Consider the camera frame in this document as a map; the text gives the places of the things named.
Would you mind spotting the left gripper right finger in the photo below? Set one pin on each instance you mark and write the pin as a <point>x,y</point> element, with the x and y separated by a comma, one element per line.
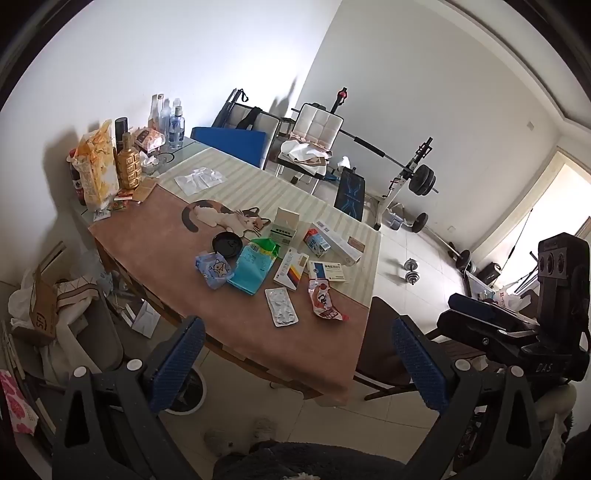
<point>487,420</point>

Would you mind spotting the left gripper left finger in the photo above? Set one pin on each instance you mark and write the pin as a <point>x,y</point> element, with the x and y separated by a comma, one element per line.
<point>109,426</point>

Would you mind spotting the silver pill blister pack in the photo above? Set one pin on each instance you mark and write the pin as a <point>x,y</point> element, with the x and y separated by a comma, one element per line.
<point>281,309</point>

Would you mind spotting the teal green snack bag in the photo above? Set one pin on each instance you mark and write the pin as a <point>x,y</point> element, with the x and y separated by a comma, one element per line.
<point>253,265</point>

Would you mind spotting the red chicken feet snack packet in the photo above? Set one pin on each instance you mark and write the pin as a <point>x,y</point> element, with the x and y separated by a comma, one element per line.
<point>319,292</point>

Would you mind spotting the long white toothpaste box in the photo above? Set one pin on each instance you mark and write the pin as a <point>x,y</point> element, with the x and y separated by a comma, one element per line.
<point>348,254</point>

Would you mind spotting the white green medicine box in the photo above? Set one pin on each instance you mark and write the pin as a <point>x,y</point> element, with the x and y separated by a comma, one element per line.
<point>284,226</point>

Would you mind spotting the white trash bin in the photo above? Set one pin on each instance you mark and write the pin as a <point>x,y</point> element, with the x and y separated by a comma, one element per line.
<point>191,395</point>

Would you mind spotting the pink floral bag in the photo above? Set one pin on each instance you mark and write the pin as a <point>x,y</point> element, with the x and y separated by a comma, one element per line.
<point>23,418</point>

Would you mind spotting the cardboard box on floor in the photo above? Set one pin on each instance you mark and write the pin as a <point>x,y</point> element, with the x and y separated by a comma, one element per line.
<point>43,303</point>

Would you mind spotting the dark wooden chair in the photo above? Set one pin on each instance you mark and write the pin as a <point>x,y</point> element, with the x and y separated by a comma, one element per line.
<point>381,368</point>

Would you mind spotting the pair of small dumbbells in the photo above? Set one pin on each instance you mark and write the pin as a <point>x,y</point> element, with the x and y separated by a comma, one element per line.
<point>412,275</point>

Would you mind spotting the cat pattern table mat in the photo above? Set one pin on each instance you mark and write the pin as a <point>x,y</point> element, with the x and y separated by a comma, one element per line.
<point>154,244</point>

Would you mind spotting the blue cartoon snack wrapper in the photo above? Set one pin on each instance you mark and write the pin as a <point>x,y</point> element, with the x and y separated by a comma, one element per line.
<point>215,269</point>

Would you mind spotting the barbell rack with weights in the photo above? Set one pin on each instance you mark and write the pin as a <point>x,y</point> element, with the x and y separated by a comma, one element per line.
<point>421,180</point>

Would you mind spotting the black plastic lid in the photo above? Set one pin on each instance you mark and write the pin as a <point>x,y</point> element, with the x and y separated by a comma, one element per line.
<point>227,244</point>

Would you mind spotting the white blue medicine box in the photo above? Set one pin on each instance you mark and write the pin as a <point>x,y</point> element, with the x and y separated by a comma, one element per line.
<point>330,271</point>

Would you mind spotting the white orange medicine box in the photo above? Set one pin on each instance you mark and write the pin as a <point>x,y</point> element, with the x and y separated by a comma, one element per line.
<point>291,269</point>

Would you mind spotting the black blue weight bench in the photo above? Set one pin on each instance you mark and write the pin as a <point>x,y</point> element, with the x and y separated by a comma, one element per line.
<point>350,197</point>

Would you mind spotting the red blue milk carton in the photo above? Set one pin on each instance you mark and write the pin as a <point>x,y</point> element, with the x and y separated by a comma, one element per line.
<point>316,243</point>

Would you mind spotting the gold grenade shaped bottle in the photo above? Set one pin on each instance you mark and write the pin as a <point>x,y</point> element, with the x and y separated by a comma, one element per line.
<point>128,164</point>

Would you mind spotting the clear plastic wrapper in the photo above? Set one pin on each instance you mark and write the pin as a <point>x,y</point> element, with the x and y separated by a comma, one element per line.
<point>199,180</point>

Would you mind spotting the yellow chips bag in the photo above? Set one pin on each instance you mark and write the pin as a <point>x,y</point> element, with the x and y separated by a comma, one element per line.
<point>94,160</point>

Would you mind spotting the clear water bottle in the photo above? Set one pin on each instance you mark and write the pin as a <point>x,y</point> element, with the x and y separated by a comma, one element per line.
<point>176,128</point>

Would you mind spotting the white chair with clutter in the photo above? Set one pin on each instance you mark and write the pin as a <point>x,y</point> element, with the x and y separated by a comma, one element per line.
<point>308,147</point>

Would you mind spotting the blue folder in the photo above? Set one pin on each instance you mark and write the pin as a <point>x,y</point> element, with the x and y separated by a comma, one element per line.
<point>245,145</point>

